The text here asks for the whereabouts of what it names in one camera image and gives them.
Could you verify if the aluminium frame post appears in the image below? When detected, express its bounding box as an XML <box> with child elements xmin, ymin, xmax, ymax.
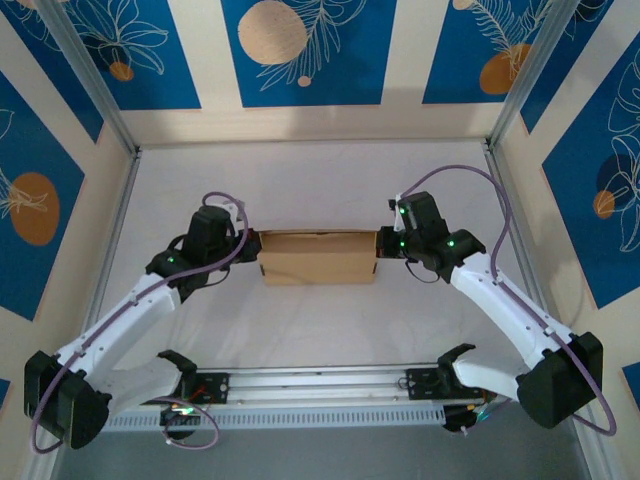
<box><xmin>35</xmin><ymin>0</ymin><xmax>142</xmax><ymax>157</ymax></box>
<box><xmin>485</xmin><ymin>0</ymin><xmax>577</xmax><ymax>151</ymax></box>

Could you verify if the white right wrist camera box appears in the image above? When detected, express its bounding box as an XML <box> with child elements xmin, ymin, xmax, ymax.
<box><xmin>388</xmin><ymin>197</ymin><xmax>407</xmax><ymax>232</ymax></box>

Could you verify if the white slotted cable duct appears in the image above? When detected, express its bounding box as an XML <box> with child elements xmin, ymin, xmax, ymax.
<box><xmin>102</xmin><ymin>404</ymin><xmax>447</xmax><ymax>434</ymax></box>

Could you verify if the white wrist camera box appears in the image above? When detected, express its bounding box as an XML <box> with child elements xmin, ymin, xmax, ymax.
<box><xmin>388</xmin><ymin>197</ymin><xmax>407</xmax><ymax>232</ymax></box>
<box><xmin>219</xmin><ymin>198</ymin><xmax>247</xmax><ymax>221</ymax></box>

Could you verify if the aluminium table side rail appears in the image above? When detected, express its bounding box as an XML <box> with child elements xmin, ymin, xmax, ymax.
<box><xmin>482</xmin><ymin>142</ymin><xmax>565</xmax><ymax>361</ymax></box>
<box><xmin>71</xmin><ymin>149</ymin><xmax>143</xmax><ymax>372</ymax></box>

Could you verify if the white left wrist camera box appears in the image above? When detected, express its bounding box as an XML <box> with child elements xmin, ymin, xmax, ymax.
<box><xmin>219</xmin><ymin>198</ymin><xmax>247</xmax><ymax>221</ymax></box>

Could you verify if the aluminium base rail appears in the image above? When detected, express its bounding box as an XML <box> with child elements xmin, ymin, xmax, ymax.
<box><xmin>107</xmin><ymin>360</ymin><xmax>595</xmax><ymax>412</ymax></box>

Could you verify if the brown cardboard paper box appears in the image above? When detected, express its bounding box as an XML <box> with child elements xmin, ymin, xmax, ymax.
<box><xmin>258</xmin><ymin>228</ymin><xmax>379</xmax><ymax>286</ymax></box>

